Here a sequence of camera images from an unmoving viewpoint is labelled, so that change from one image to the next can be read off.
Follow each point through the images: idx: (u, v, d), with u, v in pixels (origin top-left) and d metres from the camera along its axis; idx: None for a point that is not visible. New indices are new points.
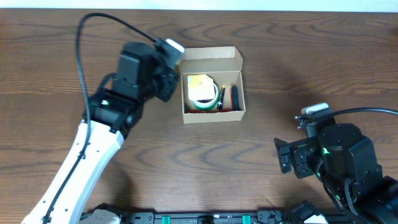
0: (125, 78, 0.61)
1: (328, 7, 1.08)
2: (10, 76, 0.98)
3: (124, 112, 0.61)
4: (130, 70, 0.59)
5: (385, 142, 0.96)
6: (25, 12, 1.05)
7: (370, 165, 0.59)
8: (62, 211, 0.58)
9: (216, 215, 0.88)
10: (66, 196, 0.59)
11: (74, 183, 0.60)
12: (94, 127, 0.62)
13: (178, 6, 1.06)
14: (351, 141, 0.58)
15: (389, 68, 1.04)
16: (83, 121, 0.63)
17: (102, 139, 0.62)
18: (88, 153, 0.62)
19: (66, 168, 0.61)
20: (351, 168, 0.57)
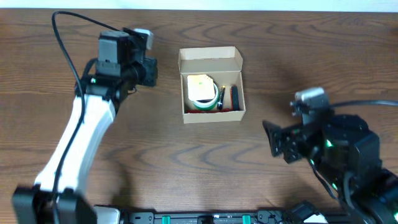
0: (107, 60, 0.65)
1: (326, 7, 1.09)
2: (12, 76, 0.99)
3: (112, 86, 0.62)
4: (110, 49, 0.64)
5: (386, 141, 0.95)
6: (28, 15, 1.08)
7: (372, 158, 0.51)
8: (71, 168, 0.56)
9: (216, 215, 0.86)
10: (73, 155, 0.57)
11: (79, 144, 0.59)
12: (87, 103, 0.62)
13: (178, 7, 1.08)
14: (356, 136, 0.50)
15: (390, 67, 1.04)
16: (76, 98, 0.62)
17: (96, 111, 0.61)
18: (87, 117, 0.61)
19: (67, 135, 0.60)
20: (351, 158, 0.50)
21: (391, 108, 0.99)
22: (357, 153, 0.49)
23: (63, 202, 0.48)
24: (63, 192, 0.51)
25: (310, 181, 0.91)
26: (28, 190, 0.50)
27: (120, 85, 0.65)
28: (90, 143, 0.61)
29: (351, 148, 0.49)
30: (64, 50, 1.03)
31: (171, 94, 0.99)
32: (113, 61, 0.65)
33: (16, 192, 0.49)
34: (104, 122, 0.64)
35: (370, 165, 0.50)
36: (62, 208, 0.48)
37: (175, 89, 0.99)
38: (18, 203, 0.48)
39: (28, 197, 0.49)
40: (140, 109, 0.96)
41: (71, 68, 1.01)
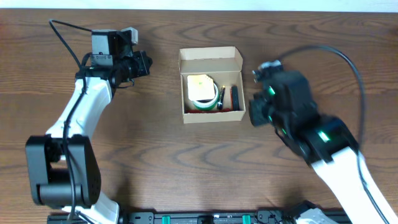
0: (101, 53, 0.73)
1: (327, 7, 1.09)
2: (12, 76, 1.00)
3: (107, 71, 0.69)
4: (101, 42, 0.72)
5: (386, 142, 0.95)
6: (29, 15, 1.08)
7: (306, 99, 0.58)
8: (79, 122, 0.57)
9: (216, 214, 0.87)
10: (80, 112, 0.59)
11: (83, 106, 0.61)
12: (90, 81, 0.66)
13: (178, 7, 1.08)
14: (293, 79, 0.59)
15: (390, 67, 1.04)
16: (77, 80, 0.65)
17: (95, 83, 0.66)
18: (90, 90, 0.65)
19: (71, 102, 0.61)
20: (286, 100, 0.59)
21: (391, 108, 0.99)
22: (290, 95, 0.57)
23: (73, 145, 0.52)
24: (72, 138, 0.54)
25: (310, 181, 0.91)
26: (41, 137, 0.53)
27: (114, 70, 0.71)
28: (92, 109, 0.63)
29: (285, 91, 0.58)
30: (64, 50, 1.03)
31: (171, 94, 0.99)
32: (106, 52, 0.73)
33: (29, 141, 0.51)
34: (102, 98, 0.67)
35: (303, 104, 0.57)
36: (73, 150, 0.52)
37: (175, 89, 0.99)
38: (32, 148, 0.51)
39: (42, 142, 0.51)
40: (139, 109, 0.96)
41: (72, 68, 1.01)
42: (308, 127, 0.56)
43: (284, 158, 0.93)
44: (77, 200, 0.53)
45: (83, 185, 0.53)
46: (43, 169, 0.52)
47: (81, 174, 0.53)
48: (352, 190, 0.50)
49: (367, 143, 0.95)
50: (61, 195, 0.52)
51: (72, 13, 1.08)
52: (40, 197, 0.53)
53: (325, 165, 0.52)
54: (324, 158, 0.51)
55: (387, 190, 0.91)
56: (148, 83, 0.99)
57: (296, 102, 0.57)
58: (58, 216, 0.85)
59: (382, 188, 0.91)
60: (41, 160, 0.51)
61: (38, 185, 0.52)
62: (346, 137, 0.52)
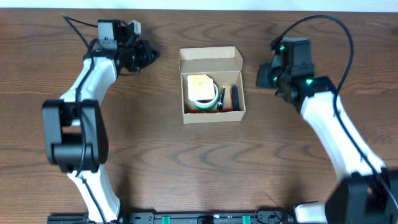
0: (106, 38, 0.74)
1: (327, 7, 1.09)
2: (12, 76, 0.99)
3: (113, 53, 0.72)
4: (107, 28, 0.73)
5: (386, 142, 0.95)
6: (28, 15, 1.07)
7: (306, 59, 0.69)
8: (89, 91, 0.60)
9: (216, 215, 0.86)
10: (90, 83, 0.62)
11: (95, 78, 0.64)
12: (99, 59, 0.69)
13: (178, 6, 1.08)
14: (303, 43, 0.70)
15: (390, 67, 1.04)
16: (86, 58, 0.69)
17: (104, 60, 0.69)
18: (97, 66, 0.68)
19: (81, 74, 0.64)
20: (290, 56, 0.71)
21: (390, 108, 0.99)
22: (294, 51, 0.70)
23: (87, 106, 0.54)
24: (84, 101, 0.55)
25: (310, 182, 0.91)
26: (55, 101, 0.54)
27: (118, 55, 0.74)
28: (101, 82, 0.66)
29: (290, 48, 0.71)
30: (64, 50, 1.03)
31: (171, 94, 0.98)
32: (111, 38, 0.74)
33: (45, 104, 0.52)
34: (109, 74, 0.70)
35: (302, 61, 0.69)
36: (86, 112, 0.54)
37: (175, 89, 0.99)
38: (48, 109, 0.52)
39: (56, 104, 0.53)
40: (139, 109, 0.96)
41: (71, 68, 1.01)
42: (300, 77, 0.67)
43: (284, 158, 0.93)
44: (87, 160, 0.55)
45: (92, 146, 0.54)
46: (57, 130, 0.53)
47: (94, 135, 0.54)
48: (326, 118, 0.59)
49: (367, 143, 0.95)
50: (72, 155, 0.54)
51: (71, 12, 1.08)
52: (53, 157, 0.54)
53: (308, 102, 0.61)
54: (306, 94, 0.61)
55: None
56: (148, 83, 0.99)
57: (296, 58, 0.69)
58: (58, 216, 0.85)
59: None
60: (55, 122, 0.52)
61: (51, 145, 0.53)
62: (329, 88, 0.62)
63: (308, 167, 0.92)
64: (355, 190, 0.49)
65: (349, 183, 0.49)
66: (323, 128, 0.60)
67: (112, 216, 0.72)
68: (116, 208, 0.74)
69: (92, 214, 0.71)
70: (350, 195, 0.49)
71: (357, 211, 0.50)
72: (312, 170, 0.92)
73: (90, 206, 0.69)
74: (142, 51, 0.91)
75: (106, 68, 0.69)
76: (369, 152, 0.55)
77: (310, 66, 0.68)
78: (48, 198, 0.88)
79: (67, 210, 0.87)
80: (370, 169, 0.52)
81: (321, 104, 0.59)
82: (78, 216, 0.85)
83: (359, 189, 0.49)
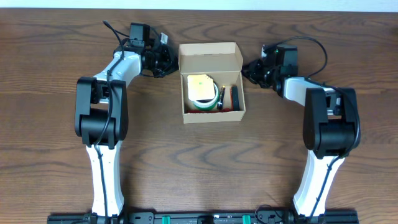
0: (135, 38, 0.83)
1: (327, 7, 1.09)
2: (12, 76, 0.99)
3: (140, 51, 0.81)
4: (138, 30, 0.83)
5: (385, 142, 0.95)
6: (28, 15, 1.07)
7: (293, 61, 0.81)
8: (117, 74, 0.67)
9: (216, 215, 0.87)
10: (119, 68, 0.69)
11: (124, 66, 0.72)
12: (130, 53, 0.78)
13: (178, 6, 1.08)
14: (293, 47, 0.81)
15: (390, 67, 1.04)
16: (117, 51, 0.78)
17: (130, 53, 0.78)
18: (127, 57, 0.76)
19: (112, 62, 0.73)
20: (280, 58, 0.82)
21: (391, 108, 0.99)
22: (285, 53, 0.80)
23: (117, 86, 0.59)
24: (113, 82, 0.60)
25: None
26: (89, 78, 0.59)
27: (144, 53, 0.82)
28: (130, 69, 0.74)
29: (282, 51, 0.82)
30: (63, 50, 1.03)
31: (171, 94, 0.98)
32: (140, 38, 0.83)
33: (80, 80, 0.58)
34: (135, 67, 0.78)
35: (290, 63, 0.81)
36: (115, 91, 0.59)
37: (175, 89, 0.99)
38: (82, 86, 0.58)
39: (90, 81, 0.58)
40: (140, 108, 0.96)
41: (72, 68, 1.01)
42: (287, 76, 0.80)
43: (284, 158, 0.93)
44: (109, 134, 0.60)
45: (115, 122, 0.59)
46: (88, 106, 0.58)
47: (117, 112, 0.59)
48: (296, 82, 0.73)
49: (367, 143, 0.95)
50: (96, 128, 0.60)
51: (71, 12, 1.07)
52: (80, 127, 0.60)
53: (287, 84, 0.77)
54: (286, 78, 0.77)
55: (386, 190, 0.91)
56: (148, 83, 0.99)
57: (286, 60, 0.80)
58: (58, 216, 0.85)
59: (381, 188, 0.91)
60: (87, 98, 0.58)
61: (81, 117, 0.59)
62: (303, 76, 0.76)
63: None
64: (319, 95, 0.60)
65: (312, 91, 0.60)
66: (295, 88, 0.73)
67: (115, 210, 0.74)
68: (120, 203, 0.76)
69: (97, 205, 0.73)
70: (315, 100, 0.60)
71: (323, 116, 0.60)
72: None
73: (96, 189, 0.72)
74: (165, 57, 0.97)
75: (134, 61, 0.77)
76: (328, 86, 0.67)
77: (295, 67, 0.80)
78: (48, 198, 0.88)
79: (66, 210, 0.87)
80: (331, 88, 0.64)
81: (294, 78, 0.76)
82: (78, 216, 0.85)
83: (321, 96, 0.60)
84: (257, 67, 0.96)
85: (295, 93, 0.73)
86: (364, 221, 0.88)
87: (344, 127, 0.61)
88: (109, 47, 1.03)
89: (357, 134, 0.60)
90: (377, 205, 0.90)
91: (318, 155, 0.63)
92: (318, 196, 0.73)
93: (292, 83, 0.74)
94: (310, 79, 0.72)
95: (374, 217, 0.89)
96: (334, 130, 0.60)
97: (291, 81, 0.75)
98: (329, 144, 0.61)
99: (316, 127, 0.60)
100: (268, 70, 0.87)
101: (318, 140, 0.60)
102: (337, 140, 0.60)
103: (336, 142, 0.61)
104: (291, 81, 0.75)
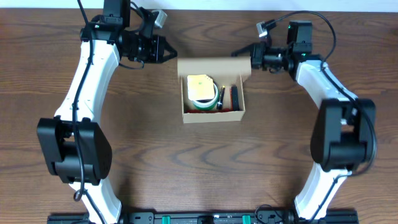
0: (111, 14, 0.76)
1: (326, 7, 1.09)
2: (12, 76, 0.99)
3: (113, 32, 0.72)
4: (114, 5, 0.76)
5: (385, 142, 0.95)
6: (28, 15, 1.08)
7: (305, 37, 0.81)
8: (89, 102, 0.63)
9: (216, 215, 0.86)
10: (87, 88, 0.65)
11: (91, 79, 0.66)
12: (97, 45, 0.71)
13: (178, 6, 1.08)
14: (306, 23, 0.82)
15: (390, 67, 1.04)
16: (83, 44, 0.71)
17: (102, 48, 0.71)
18: (96, 59, 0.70)
19: (80, 74, 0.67)
20: (294, 35, 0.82)
21: (391, 108, 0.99)
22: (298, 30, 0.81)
23: (83, 130, 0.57)
24: (80, 123, 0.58)
25: None
26: (51, 119, 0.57)
27: (120, 32, 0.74)
28: (102, 77, 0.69)
29: (295, 27, 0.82)
30: (63, 50, 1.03)
31: (171, 94, 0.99)
32: (116, 15, 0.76)
33: (40, 123, 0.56)
34: (111, 63, 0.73)
35: (303, 40, 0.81)
36: (83, 134, 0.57)
37: (175, 89, 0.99)
38: (43, 130, 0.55)
39: (52, 126, 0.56)
40: (140, 109, 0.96)
41: (71, 68, 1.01)
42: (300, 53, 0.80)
43: (284, 158, 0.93)
44: (88, 173, 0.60)
45: (92, 161, 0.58)
46: (56, 150, 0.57)
47: (90, 153, 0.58)
48: (314, 71, 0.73)
49: None
50: (74, 168, 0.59)
51: (70, 12, 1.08)
52: (57, 170, 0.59)
53: (303, 65, 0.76)
54: (300, 61, 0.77)
55: (386, 190, 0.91)
56: (148, 83, 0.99)
57: (299, 37, 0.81)
58: (58, 216, 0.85)
59: (382, 188, 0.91)
60: (53, 143, 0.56)
61: (52, 162, 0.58)
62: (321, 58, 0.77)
63: (309, 167, 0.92)
64: (331, 110, 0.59)
65: (328, 105, 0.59)
66: (311, 78, 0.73)
67: (112, 219, 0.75)
68: (116, 211, 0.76)
69: (94, 216, 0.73)
70: (329, 117, 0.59)
71: (334, 132, 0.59)
72: None
73: (89, 209, 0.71)
74: (153, 46, 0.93)
75: (104, 60, 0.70)
76: (345, 90, 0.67)
77: (309, 44, 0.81)
78: (48, 198, 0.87)
79: (66, 210, 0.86)
80: (347, 98, 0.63)
81: (310, 64, 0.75)
82: (78, 216, 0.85)
83: (335, 111, 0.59)
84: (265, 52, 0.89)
85: (310, 83, 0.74)
86: (365, 221, 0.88)
87: (356, 144, 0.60)
88: None
89: (370, 154, 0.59)
90: (378, 205, 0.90)
91: (325, 168, 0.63)
92: (320, 203, 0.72)
93: (306, 69, 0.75)
94: (325, 70, 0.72)
95: (375, 217, 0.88)
96: (344, 147, 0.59)
97: (307, 68, 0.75)
98: (339, 160, 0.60)
99: (326, 142, 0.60)
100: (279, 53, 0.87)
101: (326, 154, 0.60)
102: (348, 157, 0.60)
103: (346, 158, 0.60)
104: (305, 67, 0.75)
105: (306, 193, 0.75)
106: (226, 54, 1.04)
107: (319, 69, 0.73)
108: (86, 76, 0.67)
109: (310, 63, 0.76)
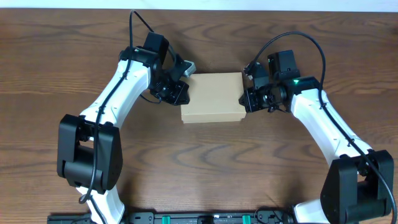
0: (151, 46, 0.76)
1: (327, 7, 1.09)
2: (11, 76, 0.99)
3: (150, 58, 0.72)
4: (156, 39, 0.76)
5: (386, 141, 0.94)
6: (28, 15, 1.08)
7: (290, 64, 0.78)
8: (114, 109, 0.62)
9: (216, 215, 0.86)
10: (117, 98, 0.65)
11: (122, 91, 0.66)
12: (134, 63, 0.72)
13: (178, 6, 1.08)
14: (285, 54, 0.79)
15: (389, 67, 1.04)
16: (121, 61, 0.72)
17: (137, 66, 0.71)
18: (130, 74, 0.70)
19: (111, 86, 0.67)
20: (276, 65, 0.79)
21: (391, 107, 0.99)
22: (280, 60, 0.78)
23: (104, 134, 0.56)
24: (102, 126, 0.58)
25: (311, 182, 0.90)
26: (75, 117, 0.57)
27: (157, 60, 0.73)
28: (132, 92, 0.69)
29: (276, 58, 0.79)
30: (63, 50, 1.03)
31: None
32: (155, 48, 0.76)
33: (64, 119, 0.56)
34: (142, 83, 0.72)
35: (288, 68, 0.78)
36: (102, 138, 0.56)
37: None
38: (66, 126, 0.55)
39: (74, 123, 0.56)
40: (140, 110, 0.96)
41: (72, 68, 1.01)
42: (292, 80, 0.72)
43: (284, 158, 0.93)
44: (96, 183, 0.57)
45: (103, 169, 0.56)
46: (71, 149, 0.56)
47: (104, 160, 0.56)
48: (314, 109, 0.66)
49: (368, 143, 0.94)
50: (84, 173, 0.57)
51: (70, 13, 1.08)
52: (67, 170, 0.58)
53: (300, 97, 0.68)
54: (295, 93, 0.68)
55: None
56: None
57: (284, 65, 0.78)
58: (59, 216, 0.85)
59: None
60: (71, 140, 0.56)
61: (64, 160, 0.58)
62: (315, 86, 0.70)
63: (308, 167, 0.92)
64: (346, 173, 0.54)
65: (340, 168, 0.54)
66: (313, 118, 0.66)
67: (112, 221, 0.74)
68: (118, 214, 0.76)
69: (95, 217, 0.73)
70: (344, 181, 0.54)
71: (351, 198, 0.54)
72: (312, 170, 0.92)
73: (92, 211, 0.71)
74: (175, 90, 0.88)
75: (138, 78, 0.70)
76: (356, 139, 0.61)
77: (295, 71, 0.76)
78: (48, 198, 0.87)
79: (66, 210, 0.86)
80: (357, 153, 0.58)
81: (307, 98, 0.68)
82: (78, 216, 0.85)
83: (350, 172, 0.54)
84: (252, 95, 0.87)
85: (313, 123, 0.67)
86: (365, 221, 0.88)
87: (375, 201, 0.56)
88: (109, 47, 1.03)
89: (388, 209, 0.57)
90: None
91: None
92: None
93: (305, 106, 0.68)
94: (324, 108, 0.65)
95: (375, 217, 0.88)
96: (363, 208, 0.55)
97: (306, 104, 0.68)
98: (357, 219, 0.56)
99: (342, 208, 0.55)
100: (265, 94, 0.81)
101: (342, 219, 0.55)
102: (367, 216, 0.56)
103: (364, 218, 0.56)
104: (303, 103, 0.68)
105: (310, 202, 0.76)
106: (227, 54, 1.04)
107: (319, 105, 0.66)
108: (117, 88, 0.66)
109: (306, 96, 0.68)
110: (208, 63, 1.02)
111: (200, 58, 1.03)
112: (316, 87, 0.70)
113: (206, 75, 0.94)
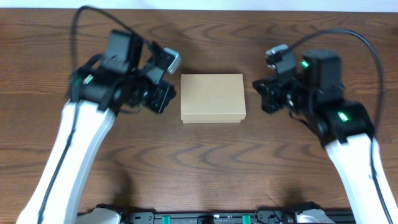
0: (114, 56, 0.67)
1: (328, 7, 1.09)
2: (10, 76, 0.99)
3: (107, 88, 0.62)
4: (120, 47, 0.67)
5: (385, 142, 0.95)
6: (27, 15, 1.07)
7: (333, 79, 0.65)
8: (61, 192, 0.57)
9: (216, 215, 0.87)
10: (64, 170, 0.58)
11: (74, 155, 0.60)
12: (81, 112, 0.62)
13: (178, 6, 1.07)
14: (328, 65, 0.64)
15: (388, 67, 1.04)
16: (66, 108, 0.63)
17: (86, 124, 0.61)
18: (77, 134, 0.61)
19: (56, 154, 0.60)
20: (314, 78, 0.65)
21: (391, 107, 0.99)
22: (321, 73, 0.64)
23: None
24: None
25: (311, 182, 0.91)
26: None
27: (119, 86, 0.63)
28: (87, 151, 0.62)
29: (318, 70, 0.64)
30: (62, 50, 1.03)
31: None
32: (120, 61, 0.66)
33: None
34: (101, 127, 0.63)
35: (331, 85, 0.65)
36: None
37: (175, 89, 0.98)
38: None
39: None
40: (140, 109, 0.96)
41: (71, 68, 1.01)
42: (331, 112, 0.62)
43: (284, 158, 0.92)
44: None
45: None
46: None
47: None
48: (363, 174, 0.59)
49: None
50: None
51: (69, 13, 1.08)
52: None
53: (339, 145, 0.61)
54: (340, 140, 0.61)
55: None
56: None
57: (327, 83, 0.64)
58: None
59: None
60: None
61: None
62: (363, 119, 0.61)
63: (308, 167, 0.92)
64: None
65: None
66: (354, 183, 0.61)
67: None
68: None
69: None
70: None
71: None
72: (311, 170, 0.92)
73: None
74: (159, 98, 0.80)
75: (91, 132, 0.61)
76: None
77: (337, 91, 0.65)
78: None
79: None
80: None
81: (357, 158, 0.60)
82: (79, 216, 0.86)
83: None
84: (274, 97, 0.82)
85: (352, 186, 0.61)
86: None
87: None
88: None
89: None
90: None
91: None
92: None
93: (348, 167, 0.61)
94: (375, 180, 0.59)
95: None
96: None
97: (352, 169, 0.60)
98: None
99: None
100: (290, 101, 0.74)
101: None
102: None
103: None
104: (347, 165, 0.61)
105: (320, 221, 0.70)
106: (227, 54, 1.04)
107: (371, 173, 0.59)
108: (64, 159, 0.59)
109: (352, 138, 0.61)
110: (208, 64, 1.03)
111: (200, 58, 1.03)
112: (364, 121, 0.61)
113: (206, 76, 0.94)
